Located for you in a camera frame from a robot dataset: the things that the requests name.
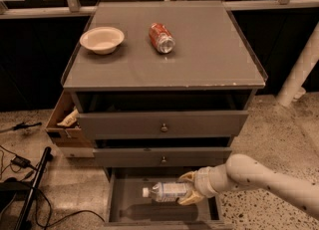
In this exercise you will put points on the grey middle drawer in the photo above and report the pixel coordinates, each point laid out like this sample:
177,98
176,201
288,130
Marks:
162,152

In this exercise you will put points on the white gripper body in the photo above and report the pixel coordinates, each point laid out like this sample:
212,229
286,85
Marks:
201,182

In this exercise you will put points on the grey drawer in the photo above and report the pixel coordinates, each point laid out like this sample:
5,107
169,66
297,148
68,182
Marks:
162,152
128,210
160,115

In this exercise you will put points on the white paper bowl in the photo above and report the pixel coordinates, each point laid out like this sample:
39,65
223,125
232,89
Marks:
102,40

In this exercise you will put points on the brown cardboard box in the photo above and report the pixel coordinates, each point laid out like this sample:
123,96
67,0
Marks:
64,130

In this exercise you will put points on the clear plastic water bottle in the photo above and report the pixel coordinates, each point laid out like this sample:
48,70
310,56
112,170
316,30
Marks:
167,191

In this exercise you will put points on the black pole stand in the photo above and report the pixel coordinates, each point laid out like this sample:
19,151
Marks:
22,222

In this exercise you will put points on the red soda can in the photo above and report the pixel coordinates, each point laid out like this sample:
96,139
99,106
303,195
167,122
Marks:
161,38

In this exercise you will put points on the black tool on floor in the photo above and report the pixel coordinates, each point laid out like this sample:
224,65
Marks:
21,125

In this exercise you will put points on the grey top drawer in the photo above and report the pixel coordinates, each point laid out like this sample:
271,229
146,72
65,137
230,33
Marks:
160,115

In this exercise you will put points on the white diagonal support post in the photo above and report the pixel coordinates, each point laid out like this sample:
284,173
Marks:
292,88

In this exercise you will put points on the grey bottom drawer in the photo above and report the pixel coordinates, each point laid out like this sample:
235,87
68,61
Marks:
128,210

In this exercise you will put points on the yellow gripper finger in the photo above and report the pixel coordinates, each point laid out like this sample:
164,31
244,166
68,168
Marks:
187,177
192,198

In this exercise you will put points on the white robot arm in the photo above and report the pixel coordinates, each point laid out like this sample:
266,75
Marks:
241,172

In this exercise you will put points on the grey drawer cabinet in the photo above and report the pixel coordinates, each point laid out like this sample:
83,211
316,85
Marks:
209,57

